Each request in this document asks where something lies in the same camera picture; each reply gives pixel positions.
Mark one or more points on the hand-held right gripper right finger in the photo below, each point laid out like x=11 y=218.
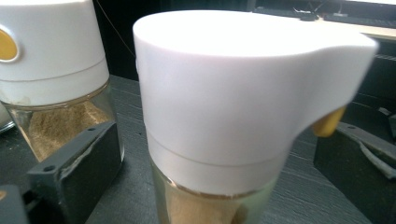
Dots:
x=351 y=174

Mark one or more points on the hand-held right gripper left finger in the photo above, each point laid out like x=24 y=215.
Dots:
x=87 y=177

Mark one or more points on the white-lid jar of beige powder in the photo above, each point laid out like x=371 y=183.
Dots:
x=59 y=46

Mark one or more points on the white-lid jar of brown powder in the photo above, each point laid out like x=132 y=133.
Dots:
x=224 y=102

